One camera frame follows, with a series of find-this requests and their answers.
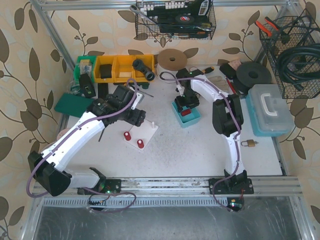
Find large red spring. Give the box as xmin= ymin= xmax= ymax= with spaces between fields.
xmin=136 ymin=139 xmax=145 ymax=149
xmin=180 ymin=108 xmax=192 ymax=117
xmin=123 ymin=131 xmax=132 ymax=141

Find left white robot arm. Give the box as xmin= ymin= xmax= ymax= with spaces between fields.
xmin=27 ymin=85 xmax=146 ymax=197

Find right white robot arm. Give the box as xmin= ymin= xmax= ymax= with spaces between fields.
xmin=159 ymin=68 xmax=247 ymax=188

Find blue plastic tray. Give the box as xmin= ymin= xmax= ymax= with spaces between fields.
xmin=171 ymin=101 xmax=202 ymax=129

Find beige work glove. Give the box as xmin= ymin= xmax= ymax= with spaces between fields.
xmin=208 ymin=75 xmax=230 ymax=94

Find black ribbed bar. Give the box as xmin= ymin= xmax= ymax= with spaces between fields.
xmin=97 ymin=83 xmax=109 ymax=99

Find black sanding block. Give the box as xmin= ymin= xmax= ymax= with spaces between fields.
xmin=219 ymin=59 xmax=242 ymax=80

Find yellow parts bin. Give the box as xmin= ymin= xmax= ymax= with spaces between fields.
xmin=93 ymin=54 xmax=155 ymax=84

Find black pipe fitting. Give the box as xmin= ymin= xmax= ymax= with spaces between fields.
xmin=132 ymin=59 xmax=155 ymax=82

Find black block in bin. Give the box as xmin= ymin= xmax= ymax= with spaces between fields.
xmin=99 ymin=64 xmax=112 ymax=79

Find black battery charger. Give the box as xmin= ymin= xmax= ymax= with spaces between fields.
xmin=78 ymin=73 xmax=96 ymax=98

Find black rubber disc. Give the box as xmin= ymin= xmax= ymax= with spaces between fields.
xmin=234 ymin=61 xmax=272 ymax=94

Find green plastic case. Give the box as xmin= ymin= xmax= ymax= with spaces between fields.
xmin=54 ymin=93 xmax=94 ymax=118

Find green parts bin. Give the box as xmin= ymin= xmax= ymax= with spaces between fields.
xmin=73 ymin=55 xmax=97 ymax=82

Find brass padlock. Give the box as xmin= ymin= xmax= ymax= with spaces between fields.
xmin=240 ymin=139 xmax=258 ymax=148

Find round sanding disc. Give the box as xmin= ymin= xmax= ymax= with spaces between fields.
xmin=56 ymin=128 xmax=69 ymax=141

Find translucent teal storage box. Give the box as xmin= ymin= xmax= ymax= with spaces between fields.
xmin=245 ymin=84 xmax=295 ymax=137

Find white peg base plate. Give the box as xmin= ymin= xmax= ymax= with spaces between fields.
xmin=123 ymin=120 xmax=159 ymax=151

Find white cable spool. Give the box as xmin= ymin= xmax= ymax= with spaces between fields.
xmin=156 ymin=48 xmax=188 ymax=80

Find red handled tool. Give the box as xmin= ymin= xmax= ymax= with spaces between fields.
xmin=225 ymin=76 xmax=244 ymax=98

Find top wire basket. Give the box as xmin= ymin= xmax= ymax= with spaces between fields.
xmin=129 ymin=0 xmax=217 ymax=41

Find wire basket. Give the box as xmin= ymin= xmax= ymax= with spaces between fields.
xmin=129 ymin=0 xmax=217 ymax=41
xmin=259 ymin=15 xmax=320 ymax=99

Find orange handled pliers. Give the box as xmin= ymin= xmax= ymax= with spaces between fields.
xmin=254 ymin=16 xmax=280 ymax=38

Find coiled black hose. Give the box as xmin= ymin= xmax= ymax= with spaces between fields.
xmin=276 ymin=14 xmax=320 ymax=86

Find right wire basket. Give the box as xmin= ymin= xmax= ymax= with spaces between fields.
xmin=259 ymin=15 xmax=320 ymax=99

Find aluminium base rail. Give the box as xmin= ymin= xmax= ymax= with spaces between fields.
xmin=33 ymin=176 xmax=303 ymax=209

